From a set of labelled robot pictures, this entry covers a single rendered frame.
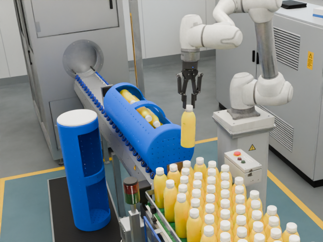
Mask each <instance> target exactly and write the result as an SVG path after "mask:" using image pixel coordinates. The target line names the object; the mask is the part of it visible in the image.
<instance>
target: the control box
mask: <svg viewBox="0 0 323 242"><path fill-rule="evenodd" d="M236 151H239V152H241V154H240V155H238V156H237V155H235V154H234V152H236ZM238 157H241V158H242V159H241V160H245V163H241V160H238V159H237V158H238ZM224 164H225V165H228V166H229V171H230V173H231V175H232V176H233V177H234V178H236V177H242V178H243V184H244V185H245V186H249V185H253V184H256V183H259V182H261V169H262V165H261V164H260V163H259V162H257V161H256V160H254V159H253V158H252V157H251V156H249V155H248V154H247V153H245V152H244V151H243V150H241V149H237V150H234V151H230V152H226V153H224Z"/></svg>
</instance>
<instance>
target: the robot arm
mask: <svg viewBox="0 0 323 242"><path fill-rule="evenodd" d="M281 5H282V0H219V2H218V4H217V5H216V7H215V8H214V10H213V17H214V19H215V21H216V22H217V23H216V24H213V25H204V24H202V20H201V18H200V16H199V15H195V14H188V15H186V16H184V17H183V18H182V21H181V26H180V44H181V60H183V61H182V71H181V73H179V74H176V77H177V85H178V93H179V94H180V95H182V97H181V100H182V102H183V108H184V109H186V97H187V95H185V94H186V87H187V83H188V80H190V79H191V83H192V89H193V93H192V94H191V105H192V106H193V108H195V101H196V100H197V94H198V93H200V90H201V80H202V77H203V73H199V72H198V60H199V54H200V48H202V47H205V48H212V49H233V48H237V47H238V46H239V45H240V44H241V42H242V39H243V35H242V32H241V30H240V29H239V28H237V27H235V23H234V22H233V21H232V20H231V18H230V17H229V16H228V15H230V14H232V13H248V14H249V16H250V17H251V19H252V21H253V22H254V26H255V33H256V40H257V47H258V54H259V61H260V68H261V75H260V76H259V78H258V80H256V79H254V77H253V76H252V75H251V74H250V73H237V74H235V75H234V77H233V79H232V81H231V83H230V102H231V109H227V112H228V113H229V114H230V115H231V117H232V118H233V120H238V119H243V118H250V117H259V116H260V113H258V112H257V111H256V110H255V105H264V106H280V105H284V104H286V103H288V102H290V101H291V99H292V96H293V87H292V85H291V84H290V83H289V82H288V81H285V79H284V77H283V75H282V74H281V73H279V72H278V68H277V59H276V51H275V40H274V32H273V20H272V19H273V17H274V13H275V12H276V11H278V10H279V9H280V7H281ZM197 75H198V80H197V86H196V82H195V81H196V79H195V77H196V76H197ZM182 76H183V77H184V82H183V87H182V81H181V77H182Z"/></svg>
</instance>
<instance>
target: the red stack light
mask: <svg viewBox="0 0 323 242"><path fill-rule="evenodd" d="M123 187H124V192H125V193H126V194H136V193H137V192H138V191H139V184H138V183H137V184H135V185H133V186H126V185H124V184H123Z"/></svg>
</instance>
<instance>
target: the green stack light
mask: <svg viewBox="0 0 323 242"><path fill-rule="evenodd" d="M124 199H125V202H126V203H127V204H129V205H134V204H137V203H138V202H139V201H140V194H139V191H138V192H137V193H136V194H126V193H125V192H124Z"/></svg>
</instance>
